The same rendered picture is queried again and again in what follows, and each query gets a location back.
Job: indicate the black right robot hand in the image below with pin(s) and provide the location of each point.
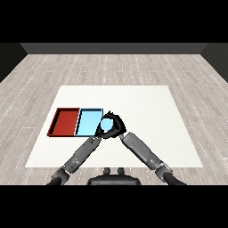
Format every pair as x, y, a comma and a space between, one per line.
120, 126

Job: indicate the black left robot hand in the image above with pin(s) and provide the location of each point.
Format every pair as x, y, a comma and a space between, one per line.
98, 129

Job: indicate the small blue can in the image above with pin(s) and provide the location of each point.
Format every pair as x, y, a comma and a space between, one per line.
106, 125

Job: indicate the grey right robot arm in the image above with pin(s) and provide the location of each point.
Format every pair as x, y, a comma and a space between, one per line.
144, 151

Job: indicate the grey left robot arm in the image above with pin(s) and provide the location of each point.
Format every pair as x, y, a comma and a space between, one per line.
80, 154

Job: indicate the light blue shallow open box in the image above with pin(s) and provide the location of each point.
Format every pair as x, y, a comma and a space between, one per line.
87, 123

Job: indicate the red shallow open box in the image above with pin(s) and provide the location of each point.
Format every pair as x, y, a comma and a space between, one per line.
66, 122

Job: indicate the dark grey robot body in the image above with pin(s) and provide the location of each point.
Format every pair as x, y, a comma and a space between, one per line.
114, 179

